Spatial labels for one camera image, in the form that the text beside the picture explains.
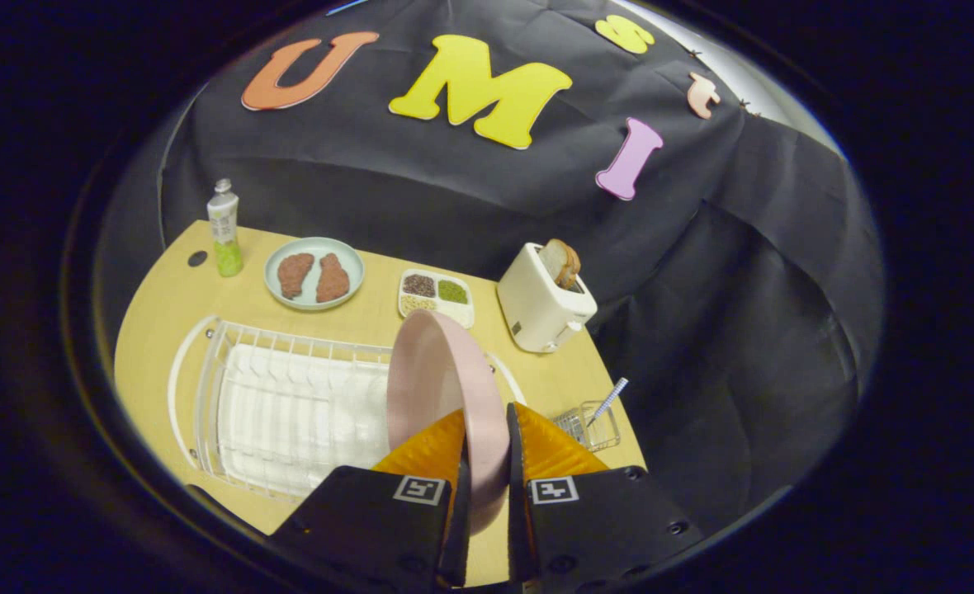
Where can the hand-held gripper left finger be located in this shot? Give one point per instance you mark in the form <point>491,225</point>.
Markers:
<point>456,536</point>

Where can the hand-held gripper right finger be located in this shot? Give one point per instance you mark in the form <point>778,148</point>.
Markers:
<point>517,528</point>

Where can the pink plate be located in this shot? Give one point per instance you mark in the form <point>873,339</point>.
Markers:
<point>437,379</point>

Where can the white dish rack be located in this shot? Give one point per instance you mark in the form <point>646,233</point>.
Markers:
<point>289,412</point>

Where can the pale green plate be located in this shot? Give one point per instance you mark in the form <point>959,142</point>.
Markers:
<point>315,246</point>

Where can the white toaster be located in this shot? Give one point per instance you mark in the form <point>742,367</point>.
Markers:
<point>536,309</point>

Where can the divided grain tray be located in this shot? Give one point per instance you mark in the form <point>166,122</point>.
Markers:
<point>454,313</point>

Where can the bread slice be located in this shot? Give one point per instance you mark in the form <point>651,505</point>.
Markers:
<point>557,260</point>

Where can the brown meat patty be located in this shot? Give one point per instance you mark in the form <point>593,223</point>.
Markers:
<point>295,275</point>
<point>333,279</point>

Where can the green drink bottle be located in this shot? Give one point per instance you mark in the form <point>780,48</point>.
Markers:
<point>224,227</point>

